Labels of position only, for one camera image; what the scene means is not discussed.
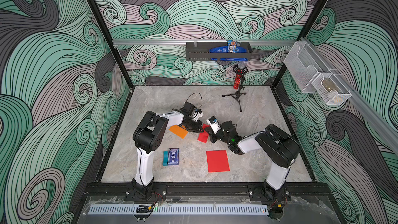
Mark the red square paper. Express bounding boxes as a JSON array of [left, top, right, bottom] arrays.
[[198, 123, 210, 143], [206, 150, 230, 173]]

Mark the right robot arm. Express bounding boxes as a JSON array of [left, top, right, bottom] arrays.
[[204, 116, 301, 203]]

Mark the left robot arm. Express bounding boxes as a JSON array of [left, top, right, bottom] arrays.
[[126, 102, 204, 201]]

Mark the orange square paper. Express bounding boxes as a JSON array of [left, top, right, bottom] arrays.
[[169, 125, 188, 139]]

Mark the blue card box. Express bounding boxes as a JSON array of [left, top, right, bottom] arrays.
[[167, 148, 179, 166]]

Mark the teal small block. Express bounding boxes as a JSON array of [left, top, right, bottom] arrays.
[[162, 151, 169, 167]]

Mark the black mini tripod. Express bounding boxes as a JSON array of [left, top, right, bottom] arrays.
[[222, 82, 247, 112]]

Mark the blue snack package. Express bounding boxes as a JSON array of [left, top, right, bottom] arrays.
[[209, 40, 247, 53]]

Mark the clear plastic bin large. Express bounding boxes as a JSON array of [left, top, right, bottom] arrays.
[[284, 41, 320, 93]]

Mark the clear plastic bin small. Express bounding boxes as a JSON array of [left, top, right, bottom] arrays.
[[312, 72, 352, 106]]

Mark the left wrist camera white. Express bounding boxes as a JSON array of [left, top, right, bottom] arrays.
[[191, 108, 203, 122]]

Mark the black wall shelf basket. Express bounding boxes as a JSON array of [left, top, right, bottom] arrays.
[[186, 41, 253, 61]]

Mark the black front base frame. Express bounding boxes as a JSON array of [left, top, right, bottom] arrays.
[[84, 182, 331, 203]]

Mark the aluminium rail back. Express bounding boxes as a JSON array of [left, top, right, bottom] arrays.
[[113, 39, 295, 46]]

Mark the aluminium rail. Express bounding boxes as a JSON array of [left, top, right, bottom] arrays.
[[113, 39, 295, 46], [300, 37, 398, 155]]

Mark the white slotted cable duct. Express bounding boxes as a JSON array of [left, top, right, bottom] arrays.
[[88, 203, 269, 215]]

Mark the aluminium rail right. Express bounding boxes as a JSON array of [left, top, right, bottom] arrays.
[[300, 37, 398, 155]]

